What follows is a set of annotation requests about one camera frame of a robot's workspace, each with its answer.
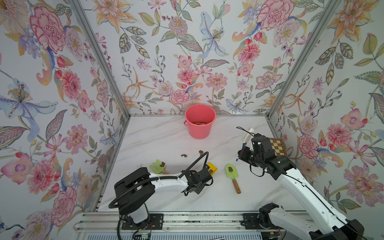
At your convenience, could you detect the aluminium rail frame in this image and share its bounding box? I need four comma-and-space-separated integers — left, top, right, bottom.
73, 210, 334, 240

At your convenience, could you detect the pink plastic bucket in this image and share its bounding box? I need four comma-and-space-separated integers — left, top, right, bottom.
184, 104, 217, 139

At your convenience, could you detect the brown white chessboard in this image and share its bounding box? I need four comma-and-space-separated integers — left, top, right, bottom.
270, 138, 288, 156

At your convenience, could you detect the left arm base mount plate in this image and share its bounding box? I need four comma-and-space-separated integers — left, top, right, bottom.
121, 214, 164, 231

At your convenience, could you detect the white blue brush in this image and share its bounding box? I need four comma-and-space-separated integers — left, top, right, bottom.
236, 127, 255, 164

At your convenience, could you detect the green trowel wooden handle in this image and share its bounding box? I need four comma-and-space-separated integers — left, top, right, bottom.
225, 164, 242, 194

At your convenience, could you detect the green hand rake wooden handle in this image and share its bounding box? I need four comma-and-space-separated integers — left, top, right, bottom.
150, 160, 169, 175

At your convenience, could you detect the yellow scoop wooden handle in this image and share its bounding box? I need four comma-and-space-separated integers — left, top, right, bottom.
207, 163, 218, 176

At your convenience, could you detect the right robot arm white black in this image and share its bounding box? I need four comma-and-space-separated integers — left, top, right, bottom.
238, 132, 365, 240

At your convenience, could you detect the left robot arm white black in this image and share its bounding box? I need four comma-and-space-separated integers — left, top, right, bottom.
108, 152, 214, 225

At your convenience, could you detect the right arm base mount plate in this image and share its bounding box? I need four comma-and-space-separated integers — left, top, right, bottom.
240, 213, 280, 230

